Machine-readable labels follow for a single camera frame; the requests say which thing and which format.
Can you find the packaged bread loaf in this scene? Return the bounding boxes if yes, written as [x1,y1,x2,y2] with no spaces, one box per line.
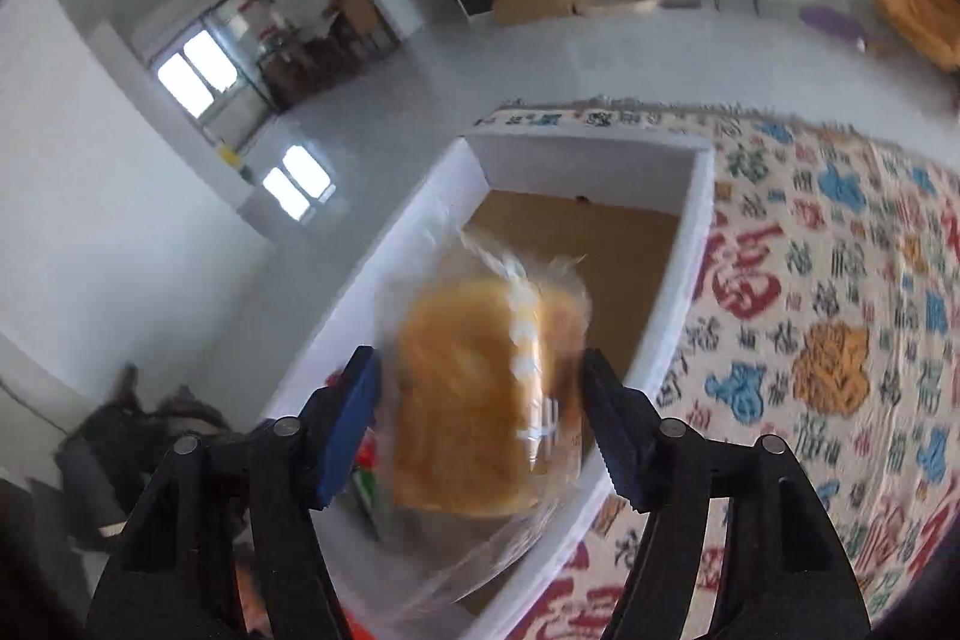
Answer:
[374,230,592,620]

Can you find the green sausage snack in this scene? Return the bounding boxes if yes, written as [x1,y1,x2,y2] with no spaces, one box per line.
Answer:
[352,468,377,513]

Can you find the red snack packet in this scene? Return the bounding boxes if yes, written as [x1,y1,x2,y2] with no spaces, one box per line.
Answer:
[355,438,377,471]

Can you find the black bag on floor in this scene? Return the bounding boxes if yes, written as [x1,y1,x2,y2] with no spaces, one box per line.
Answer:
[53,364,241,554]

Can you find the patterned woven tablecloth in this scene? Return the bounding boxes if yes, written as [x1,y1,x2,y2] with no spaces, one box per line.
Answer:
[488,103,958,638]

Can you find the white cardboard box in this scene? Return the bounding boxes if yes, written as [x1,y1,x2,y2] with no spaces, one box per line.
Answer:
[267,125,715,638]

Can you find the purple floor mat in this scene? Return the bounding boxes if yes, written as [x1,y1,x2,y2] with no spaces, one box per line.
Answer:
[799,5,869,49]

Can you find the orange lounge chair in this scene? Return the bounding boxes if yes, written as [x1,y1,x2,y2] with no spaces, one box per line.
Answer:
[874,0,958,74]

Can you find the cardboard box on floor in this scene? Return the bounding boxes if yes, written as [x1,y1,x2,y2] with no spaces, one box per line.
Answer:
[491,0,584,26]

